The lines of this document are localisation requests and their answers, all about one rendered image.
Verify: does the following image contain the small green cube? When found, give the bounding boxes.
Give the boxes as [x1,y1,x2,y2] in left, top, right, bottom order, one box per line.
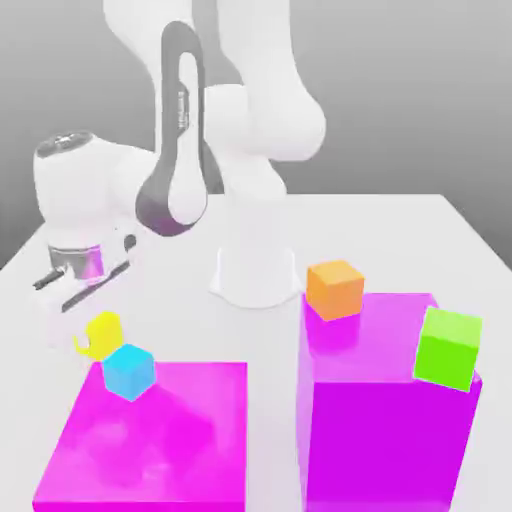
[412,306,484,394]

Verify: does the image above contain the large flat magenta box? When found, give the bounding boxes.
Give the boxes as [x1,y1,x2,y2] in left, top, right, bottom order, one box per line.
[32,361,248,512]

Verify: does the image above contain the small orange cube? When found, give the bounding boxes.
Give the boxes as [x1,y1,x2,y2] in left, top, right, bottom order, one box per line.
[306,259,366,323]

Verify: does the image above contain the small yellow cube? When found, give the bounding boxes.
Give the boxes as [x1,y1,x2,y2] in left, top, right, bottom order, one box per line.
[72,310,123,361]

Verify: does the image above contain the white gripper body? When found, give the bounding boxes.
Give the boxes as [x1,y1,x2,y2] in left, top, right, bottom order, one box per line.
[35,259,139,348]

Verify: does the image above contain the small cyan cube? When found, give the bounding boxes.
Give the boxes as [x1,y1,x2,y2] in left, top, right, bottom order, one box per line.
[102,343,156,403]

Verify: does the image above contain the large tall magenta box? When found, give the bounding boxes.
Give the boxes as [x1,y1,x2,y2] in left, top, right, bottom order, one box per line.
[297,292,484,512]

